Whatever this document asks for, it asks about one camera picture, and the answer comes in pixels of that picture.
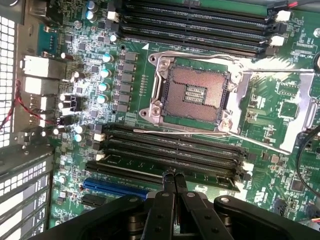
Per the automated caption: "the green RAM stick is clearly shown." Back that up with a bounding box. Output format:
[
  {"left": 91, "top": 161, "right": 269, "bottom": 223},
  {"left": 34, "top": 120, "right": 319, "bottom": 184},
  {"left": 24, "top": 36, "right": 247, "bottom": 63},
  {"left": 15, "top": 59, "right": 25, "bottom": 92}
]
[{"left": 106, "top": 154, "right": 240, "bottom": 191}]

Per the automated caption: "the black RAM slot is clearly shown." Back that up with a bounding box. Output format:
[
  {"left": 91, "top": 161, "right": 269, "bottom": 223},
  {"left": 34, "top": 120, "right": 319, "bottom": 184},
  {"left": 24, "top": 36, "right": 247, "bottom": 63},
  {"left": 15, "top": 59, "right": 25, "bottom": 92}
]
[
  {"left": 99, "top": 147, "right": 245, "bottom": 176},
  {"left": 101, "top": 136, "right": 246, "bottom": 166},
  {"left": 124, "top": 0, "right": 275, "bottom": 25},
  {"left": 120, "top": 23, "right": 268, "bottom": 46},
  {"left": 84, "top": 159, "right": 241, "bottom": 193},
  {"left": 122, "top": 12, "right": 272, "bottom": 35},
  {"left": 101, "top": 123, "right": 248, "bottom": 157}
]

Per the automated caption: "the blue expansion slot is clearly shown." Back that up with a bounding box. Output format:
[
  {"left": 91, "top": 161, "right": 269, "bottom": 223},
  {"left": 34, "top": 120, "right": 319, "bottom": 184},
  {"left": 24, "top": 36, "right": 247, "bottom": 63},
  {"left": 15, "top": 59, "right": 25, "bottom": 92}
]
[{"left": 82, "top": 176, "right": 151, "bottom": 200}]

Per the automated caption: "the short black expansion slot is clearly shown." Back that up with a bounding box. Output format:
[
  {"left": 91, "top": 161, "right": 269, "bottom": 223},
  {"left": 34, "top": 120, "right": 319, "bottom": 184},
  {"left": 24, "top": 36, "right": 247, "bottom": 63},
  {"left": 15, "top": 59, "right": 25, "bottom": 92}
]
[{"left": 80, "top": 193, "right": 109, "bottom": 208}]

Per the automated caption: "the CPU socket with gold pins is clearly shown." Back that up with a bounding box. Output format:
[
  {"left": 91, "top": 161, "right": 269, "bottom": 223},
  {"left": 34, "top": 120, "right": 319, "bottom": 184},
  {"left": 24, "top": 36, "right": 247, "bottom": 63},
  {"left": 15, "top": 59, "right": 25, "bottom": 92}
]
[{"left": 159, "top": 63, "right": 231, "bottom": 125}]

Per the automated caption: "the green PC motherboard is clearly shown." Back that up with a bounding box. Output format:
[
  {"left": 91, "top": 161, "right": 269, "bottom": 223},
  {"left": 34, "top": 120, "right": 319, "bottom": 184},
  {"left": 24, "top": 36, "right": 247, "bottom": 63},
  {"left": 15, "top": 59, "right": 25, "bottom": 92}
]
[{"left": 37, "top": 0, "right": 320, "bottom": 237}]

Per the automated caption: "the grey metal PC case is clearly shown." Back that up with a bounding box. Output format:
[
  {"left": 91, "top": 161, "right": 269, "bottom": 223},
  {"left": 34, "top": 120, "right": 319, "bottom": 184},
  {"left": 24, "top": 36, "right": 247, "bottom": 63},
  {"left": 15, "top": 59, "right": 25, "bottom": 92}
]
[{"left": 0, "top": 0, "right": 66, "bottom": 240}]

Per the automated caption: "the silver metal socket cover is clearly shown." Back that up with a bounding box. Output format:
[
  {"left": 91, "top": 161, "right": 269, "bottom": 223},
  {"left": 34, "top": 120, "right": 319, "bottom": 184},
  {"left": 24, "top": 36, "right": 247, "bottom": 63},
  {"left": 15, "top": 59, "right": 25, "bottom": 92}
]
[{"left": 233, "top": 69, "right": 320, "bottom": 156}]

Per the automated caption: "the silver rear port block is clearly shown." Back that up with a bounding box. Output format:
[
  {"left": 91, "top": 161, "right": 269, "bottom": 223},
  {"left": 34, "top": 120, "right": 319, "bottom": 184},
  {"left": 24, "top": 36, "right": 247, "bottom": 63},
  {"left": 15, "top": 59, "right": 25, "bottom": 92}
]
[
  {"left": 22, "top": 55, "right": 67, "bottom": 79},
  {"left": 22, "top": 76, "right": 59, "bottom": 96}
]

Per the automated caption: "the thin black wire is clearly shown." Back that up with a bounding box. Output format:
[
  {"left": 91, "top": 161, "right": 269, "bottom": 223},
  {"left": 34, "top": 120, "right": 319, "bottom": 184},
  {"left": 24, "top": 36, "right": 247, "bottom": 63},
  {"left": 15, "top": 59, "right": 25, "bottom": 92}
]
[{"left": 295, "top": 126, "right": 320, "bottom": 199}]

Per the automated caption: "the red and black twisted wire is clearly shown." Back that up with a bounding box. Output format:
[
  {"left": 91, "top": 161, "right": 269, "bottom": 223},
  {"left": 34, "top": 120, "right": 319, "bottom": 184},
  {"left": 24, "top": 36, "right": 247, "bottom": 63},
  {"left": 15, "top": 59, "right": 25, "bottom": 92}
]
[{"left": 0, "top": 79, "right": 57, "bottom": 131}]

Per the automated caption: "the black plug with red wire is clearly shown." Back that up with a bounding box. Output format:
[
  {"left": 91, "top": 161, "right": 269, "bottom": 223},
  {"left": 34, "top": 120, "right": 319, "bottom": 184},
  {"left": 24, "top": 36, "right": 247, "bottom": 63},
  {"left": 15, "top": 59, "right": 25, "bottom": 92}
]
[{"left": 266, "top": 0, "right": 299, "bottom": 16}]

